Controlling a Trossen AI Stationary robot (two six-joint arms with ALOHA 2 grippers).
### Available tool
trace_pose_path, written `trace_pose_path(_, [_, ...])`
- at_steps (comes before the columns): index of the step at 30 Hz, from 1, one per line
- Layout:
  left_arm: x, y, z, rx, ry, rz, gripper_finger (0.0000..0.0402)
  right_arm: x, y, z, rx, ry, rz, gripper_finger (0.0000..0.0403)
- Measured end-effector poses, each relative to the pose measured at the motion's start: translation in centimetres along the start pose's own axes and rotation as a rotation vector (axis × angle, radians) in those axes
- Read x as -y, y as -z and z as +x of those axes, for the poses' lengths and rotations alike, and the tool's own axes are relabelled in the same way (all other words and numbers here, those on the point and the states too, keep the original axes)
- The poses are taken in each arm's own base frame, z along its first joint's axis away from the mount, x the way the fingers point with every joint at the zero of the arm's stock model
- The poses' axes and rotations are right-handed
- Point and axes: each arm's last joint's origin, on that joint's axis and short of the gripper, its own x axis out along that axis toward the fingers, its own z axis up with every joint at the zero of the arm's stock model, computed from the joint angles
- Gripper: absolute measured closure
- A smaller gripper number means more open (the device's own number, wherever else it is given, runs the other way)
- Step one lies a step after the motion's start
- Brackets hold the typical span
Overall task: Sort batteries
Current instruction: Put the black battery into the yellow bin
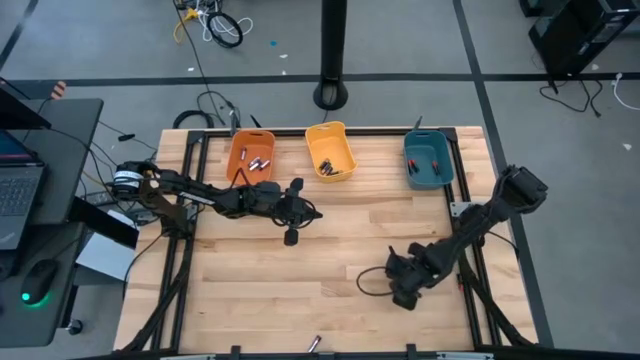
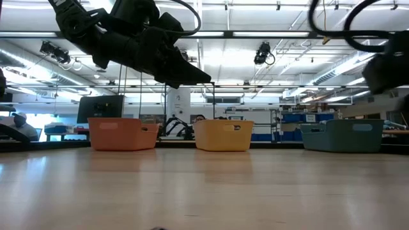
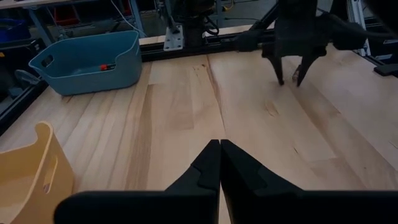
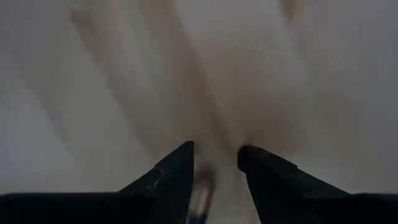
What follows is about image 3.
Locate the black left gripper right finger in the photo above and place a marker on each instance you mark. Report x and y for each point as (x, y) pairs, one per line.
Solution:
(280, 208)

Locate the small red and black battery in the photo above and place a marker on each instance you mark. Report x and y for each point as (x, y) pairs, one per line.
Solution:
(107, 67)

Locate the white mounting bracket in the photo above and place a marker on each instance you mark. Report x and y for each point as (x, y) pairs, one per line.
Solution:
(173, 39)

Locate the yellow plastic bin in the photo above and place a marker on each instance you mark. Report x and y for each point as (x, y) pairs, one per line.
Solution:
(25, 174)

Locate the silver aluminium frame post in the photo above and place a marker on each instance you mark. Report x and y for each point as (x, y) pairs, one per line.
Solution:
(354, 9)

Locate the black mesh-front cabinet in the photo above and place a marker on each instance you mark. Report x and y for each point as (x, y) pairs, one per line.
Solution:
(12, 59)

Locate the black base column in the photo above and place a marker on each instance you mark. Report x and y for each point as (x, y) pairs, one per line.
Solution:
(193, 31)

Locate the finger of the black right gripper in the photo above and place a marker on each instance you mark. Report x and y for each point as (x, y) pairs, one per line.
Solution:
(277, 70)
(306, 68)

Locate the blue crate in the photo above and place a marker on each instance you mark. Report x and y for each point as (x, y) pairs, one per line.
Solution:
(14, 31)

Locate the blue plastic bin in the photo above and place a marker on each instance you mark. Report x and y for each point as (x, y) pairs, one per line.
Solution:
(93, 77)

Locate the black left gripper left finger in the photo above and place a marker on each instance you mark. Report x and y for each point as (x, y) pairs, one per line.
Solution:
(186, 205)

